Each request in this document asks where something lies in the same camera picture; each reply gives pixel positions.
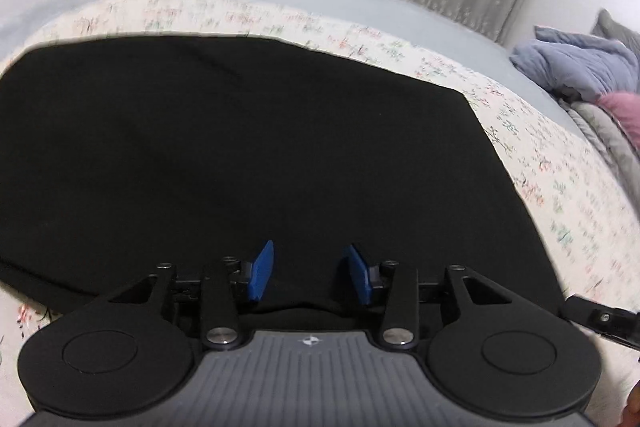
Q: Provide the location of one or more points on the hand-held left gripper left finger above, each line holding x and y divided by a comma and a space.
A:
261, 272

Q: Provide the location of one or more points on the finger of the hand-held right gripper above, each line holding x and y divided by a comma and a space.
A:
605, 318

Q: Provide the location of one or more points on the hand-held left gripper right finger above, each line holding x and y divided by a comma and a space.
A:
359, 274

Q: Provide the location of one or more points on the black pants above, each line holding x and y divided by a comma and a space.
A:
250, 147

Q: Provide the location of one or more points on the white floral printed blanket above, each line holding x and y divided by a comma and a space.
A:
560, 187

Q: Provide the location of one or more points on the grey quilted blanket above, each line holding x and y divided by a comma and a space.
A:
605, 142

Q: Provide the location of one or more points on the pink cloth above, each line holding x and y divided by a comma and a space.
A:
622, 109

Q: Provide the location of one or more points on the blue-grey crumpled quilt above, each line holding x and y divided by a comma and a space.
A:
575, 62

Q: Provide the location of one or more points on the grey pillow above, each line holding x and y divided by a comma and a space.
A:
612, 32

